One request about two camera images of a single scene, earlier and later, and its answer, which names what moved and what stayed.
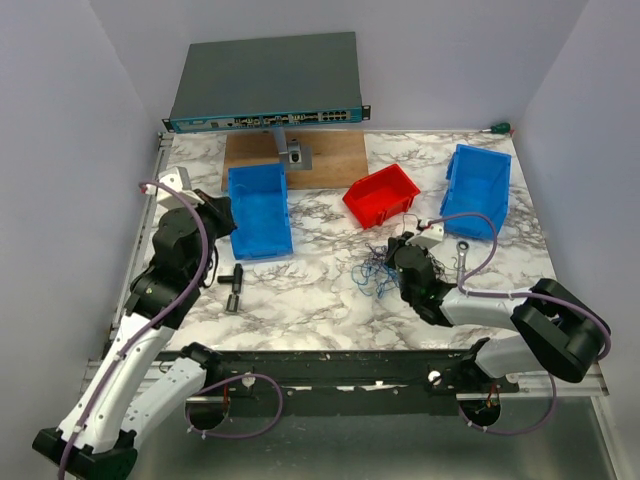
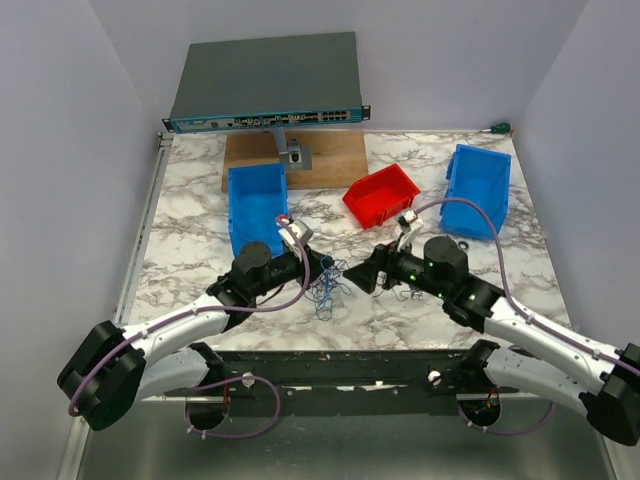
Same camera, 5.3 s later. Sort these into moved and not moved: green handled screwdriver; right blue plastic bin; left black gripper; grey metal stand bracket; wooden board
Moved: left black gripper
Not moved: wooden board; grey metal stand bracket; green handled screwdriver; right blue plastic bin
